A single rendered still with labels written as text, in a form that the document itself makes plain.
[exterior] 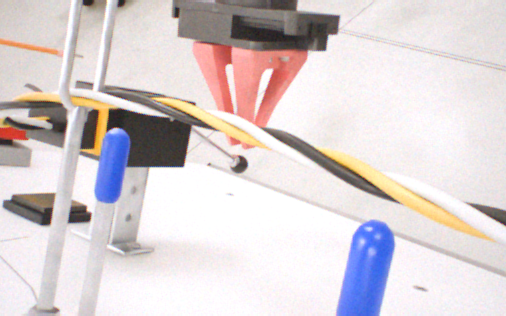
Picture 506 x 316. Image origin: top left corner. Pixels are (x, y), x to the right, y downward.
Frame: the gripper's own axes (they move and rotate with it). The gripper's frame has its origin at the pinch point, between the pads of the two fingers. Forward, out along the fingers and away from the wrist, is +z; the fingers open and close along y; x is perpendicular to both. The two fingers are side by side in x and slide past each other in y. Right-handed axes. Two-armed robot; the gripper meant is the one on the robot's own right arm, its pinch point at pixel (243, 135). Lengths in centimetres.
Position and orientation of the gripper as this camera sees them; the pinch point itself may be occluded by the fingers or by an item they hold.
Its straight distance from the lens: 46.0
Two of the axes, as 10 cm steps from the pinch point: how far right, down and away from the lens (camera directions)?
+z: -1.0, 9.6, 2.6
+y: 8.1, 2.3, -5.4
